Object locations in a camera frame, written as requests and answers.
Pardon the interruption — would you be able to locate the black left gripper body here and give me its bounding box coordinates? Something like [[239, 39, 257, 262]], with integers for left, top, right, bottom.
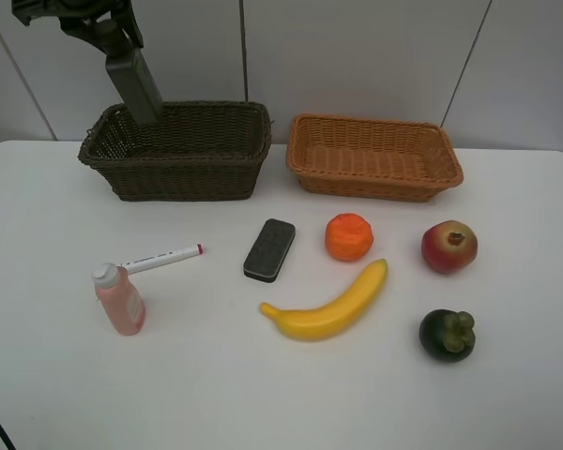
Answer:
[[11, 0, 122, 26]]

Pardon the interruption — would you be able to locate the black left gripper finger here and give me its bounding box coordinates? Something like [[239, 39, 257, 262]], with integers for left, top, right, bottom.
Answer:
[[116, 0, 144, 48], [59, 13, 129, 58]]

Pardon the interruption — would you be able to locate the black pump bottle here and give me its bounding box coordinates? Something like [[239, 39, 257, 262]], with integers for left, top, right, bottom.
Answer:
[[105, 48, 162, 126]]

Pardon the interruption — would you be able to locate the white marker pen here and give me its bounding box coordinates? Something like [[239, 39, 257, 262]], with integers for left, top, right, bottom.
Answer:
[[121, 244, 204, 275]]

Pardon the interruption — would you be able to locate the pink bottle white cap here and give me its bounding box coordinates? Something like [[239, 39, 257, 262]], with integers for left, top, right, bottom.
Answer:
[[92, 263, 146, 336]]

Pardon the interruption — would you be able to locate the black felt board eraser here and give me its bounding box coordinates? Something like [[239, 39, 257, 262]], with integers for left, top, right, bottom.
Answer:
[[243, 218, 296, 283]]

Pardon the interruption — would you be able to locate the orange fruit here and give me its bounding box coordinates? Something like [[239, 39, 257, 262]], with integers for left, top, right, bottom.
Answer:
[[325, 213, 374, 263]]

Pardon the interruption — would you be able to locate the yellow banana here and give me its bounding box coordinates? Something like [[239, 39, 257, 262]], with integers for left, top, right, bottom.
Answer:
[[259, 259, 388, 341]]

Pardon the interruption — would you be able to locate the red pomegranate fruit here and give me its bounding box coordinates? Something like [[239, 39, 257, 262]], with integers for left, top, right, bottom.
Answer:
[[421, 220, 479, 275]]

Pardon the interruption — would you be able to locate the dark mangosteen fruit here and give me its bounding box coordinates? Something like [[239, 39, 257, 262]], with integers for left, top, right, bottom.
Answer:
[[418, 309, 476, 363]]

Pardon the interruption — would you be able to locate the dark brown wicker basket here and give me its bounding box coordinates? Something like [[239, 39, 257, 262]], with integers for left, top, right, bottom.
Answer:
[[78, 101, 271, 202]]

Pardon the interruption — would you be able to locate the light orange wicker basket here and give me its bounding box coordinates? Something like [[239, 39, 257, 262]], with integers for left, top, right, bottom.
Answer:
[[286, 114, 464, 203]]

